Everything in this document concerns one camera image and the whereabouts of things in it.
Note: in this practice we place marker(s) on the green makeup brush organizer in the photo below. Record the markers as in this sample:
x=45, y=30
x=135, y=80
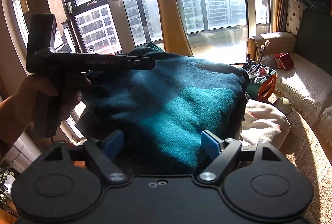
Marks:
x=262, y=78

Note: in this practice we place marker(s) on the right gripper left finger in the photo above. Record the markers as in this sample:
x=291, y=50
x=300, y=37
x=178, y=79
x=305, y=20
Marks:
x=112, y=144

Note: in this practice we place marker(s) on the teal blue knit sweater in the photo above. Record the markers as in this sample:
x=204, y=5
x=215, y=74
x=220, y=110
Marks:
x=162, y=112

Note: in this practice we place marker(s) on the dark sofa back cushions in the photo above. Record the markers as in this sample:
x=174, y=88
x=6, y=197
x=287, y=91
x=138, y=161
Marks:
x=314, y=39

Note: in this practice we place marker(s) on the small red box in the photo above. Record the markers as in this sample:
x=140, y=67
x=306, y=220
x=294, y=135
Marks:
x=284, y=61

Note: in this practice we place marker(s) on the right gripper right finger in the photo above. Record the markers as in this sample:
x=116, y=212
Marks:
x=211, y=144

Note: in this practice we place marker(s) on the gold floral lace tablecloth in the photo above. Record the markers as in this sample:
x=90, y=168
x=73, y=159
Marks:
x=308, y=151

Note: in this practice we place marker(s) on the cream fleece blanket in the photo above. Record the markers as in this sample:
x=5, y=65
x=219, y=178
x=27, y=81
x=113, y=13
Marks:
x=264, y=122

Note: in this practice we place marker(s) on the beige sofa seat cover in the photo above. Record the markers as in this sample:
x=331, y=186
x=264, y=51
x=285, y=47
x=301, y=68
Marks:
x=307, y=86

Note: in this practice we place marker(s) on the person's left hand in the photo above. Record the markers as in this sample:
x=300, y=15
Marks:
x=41, y=100

